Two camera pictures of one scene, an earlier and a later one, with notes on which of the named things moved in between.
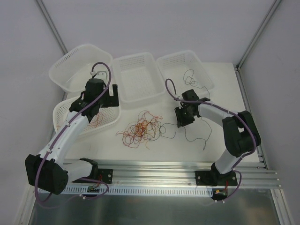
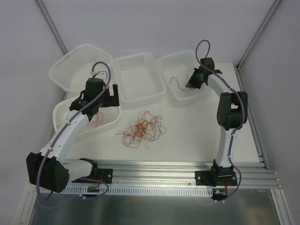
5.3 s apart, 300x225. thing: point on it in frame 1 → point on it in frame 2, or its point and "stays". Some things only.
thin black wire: [188, 78] → [187, 79]
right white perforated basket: [185, 71] stays
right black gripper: [183, 116] → [195, 78]
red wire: [99, 118] stays
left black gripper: [112, 98] stays
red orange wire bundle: [146, 127] stays
